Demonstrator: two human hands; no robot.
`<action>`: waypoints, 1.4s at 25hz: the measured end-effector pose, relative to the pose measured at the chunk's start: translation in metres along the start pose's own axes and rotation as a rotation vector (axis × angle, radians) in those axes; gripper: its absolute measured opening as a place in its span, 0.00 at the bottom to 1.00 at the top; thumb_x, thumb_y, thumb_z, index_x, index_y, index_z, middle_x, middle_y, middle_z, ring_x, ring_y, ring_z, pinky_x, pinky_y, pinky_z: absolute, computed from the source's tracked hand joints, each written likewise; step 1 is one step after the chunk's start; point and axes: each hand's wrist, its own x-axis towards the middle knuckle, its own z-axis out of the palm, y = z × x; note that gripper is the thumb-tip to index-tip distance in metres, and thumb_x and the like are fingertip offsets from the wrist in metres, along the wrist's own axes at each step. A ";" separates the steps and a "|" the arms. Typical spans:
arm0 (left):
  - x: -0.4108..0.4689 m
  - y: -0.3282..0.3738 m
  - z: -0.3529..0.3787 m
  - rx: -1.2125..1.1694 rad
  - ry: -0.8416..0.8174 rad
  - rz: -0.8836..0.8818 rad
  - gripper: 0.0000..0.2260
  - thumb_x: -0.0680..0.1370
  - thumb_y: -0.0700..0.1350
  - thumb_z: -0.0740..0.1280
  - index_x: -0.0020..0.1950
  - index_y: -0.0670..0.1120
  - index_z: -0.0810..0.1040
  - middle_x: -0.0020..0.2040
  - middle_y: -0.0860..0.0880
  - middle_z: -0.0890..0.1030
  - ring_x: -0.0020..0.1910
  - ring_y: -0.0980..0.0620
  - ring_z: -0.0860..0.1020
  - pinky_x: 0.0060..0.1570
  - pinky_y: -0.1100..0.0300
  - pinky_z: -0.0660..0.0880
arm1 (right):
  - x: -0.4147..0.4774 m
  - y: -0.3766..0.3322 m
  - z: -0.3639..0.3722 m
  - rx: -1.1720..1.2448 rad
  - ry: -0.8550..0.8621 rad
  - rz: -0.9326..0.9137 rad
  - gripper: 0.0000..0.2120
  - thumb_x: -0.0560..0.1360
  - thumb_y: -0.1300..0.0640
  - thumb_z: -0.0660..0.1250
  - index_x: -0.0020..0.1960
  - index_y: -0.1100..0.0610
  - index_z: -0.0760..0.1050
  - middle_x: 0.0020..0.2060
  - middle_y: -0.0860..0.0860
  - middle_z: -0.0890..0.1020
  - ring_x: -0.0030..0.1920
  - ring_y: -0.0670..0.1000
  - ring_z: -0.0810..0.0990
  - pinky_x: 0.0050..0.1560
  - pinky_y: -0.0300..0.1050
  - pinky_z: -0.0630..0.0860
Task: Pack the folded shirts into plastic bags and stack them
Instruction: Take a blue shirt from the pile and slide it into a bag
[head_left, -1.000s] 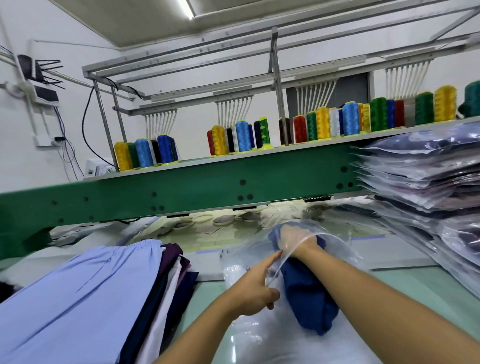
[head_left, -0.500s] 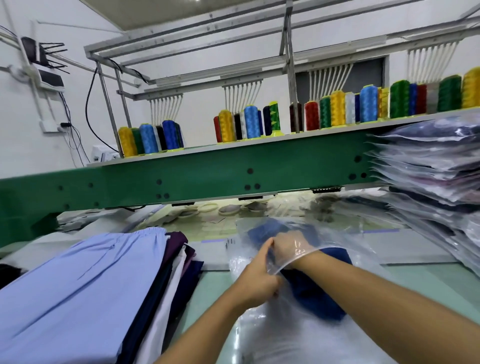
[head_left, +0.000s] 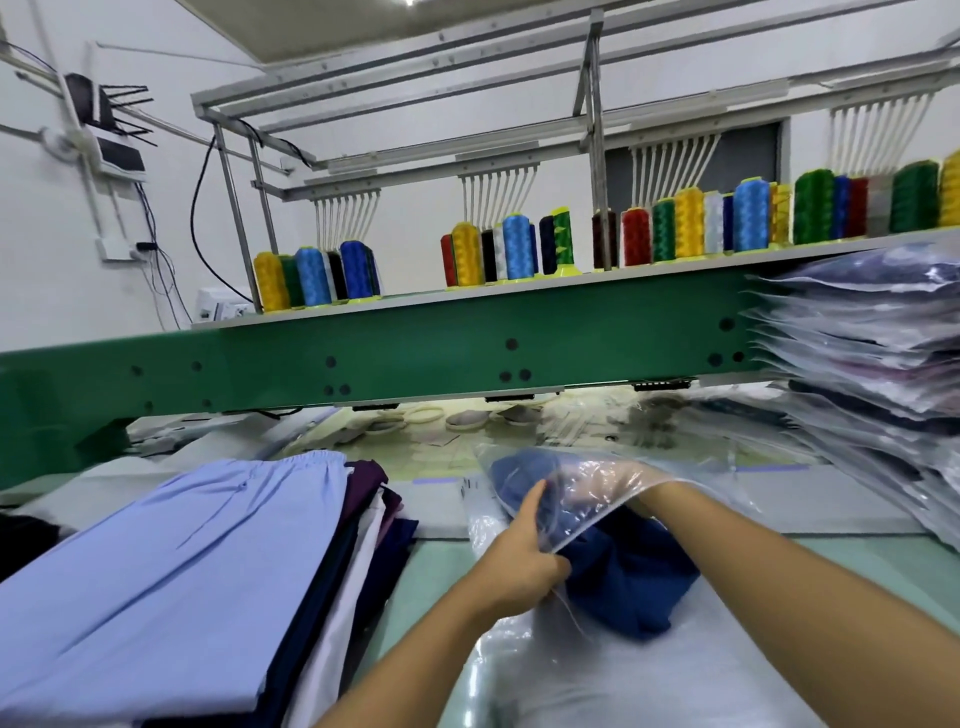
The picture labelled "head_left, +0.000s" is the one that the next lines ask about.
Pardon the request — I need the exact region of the person's left hand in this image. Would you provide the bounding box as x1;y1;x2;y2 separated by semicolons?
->
456;480;575;621

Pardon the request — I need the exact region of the person's right hand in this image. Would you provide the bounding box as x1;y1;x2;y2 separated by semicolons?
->
622;477;704;527

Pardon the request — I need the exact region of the blue garment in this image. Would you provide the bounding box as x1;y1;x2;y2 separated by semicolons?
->
487;447;704;641

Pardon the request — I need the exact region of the stack of plastic bags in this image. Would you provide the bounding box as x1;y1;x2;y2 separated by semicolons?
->
442;495;827;728

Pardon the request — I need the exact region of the stack of bagged garments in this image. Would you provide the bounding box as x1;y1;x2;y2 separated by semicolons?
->
750;247;960;552

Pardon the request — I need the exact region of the person's left forearm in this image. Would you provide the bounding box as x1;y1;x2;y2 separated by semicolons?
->
318;592;504;728

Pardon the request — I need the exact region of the person's right forearm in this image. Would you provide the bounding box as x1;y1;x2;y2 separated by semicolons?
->
652;483;960;728

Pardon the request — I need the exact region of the green machine beam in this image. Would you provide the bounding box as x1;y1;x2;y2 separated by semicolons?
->
0;270;797;489

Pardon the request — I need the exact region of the row of coloured thread spools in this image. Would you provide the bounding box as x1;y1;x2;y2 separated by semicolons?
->
252;150;960;312

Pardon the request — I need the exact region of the grey metal thread rack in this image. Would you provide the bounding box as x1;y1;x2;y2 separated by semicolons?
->
192;0;960;309

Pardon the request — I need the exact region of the white box device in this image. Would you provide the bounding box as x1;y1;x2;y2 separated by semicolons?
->
192;289;255;326

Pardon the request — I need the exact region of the black cloth bundle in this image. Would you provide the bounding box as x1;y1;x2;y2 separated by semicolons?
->
0;510;65;584

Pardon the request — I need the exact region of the black hanging cable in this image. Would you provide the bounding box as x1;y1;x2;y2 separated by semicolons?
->
189;142;260;309

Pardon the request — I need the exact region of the white wall socket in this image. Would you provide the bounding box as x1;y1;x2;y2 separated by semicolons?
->
97;237;155;266

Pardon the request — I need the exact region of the wall router with antennas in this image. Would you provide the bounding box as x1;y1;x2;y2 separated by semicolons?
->
63;72;155;183

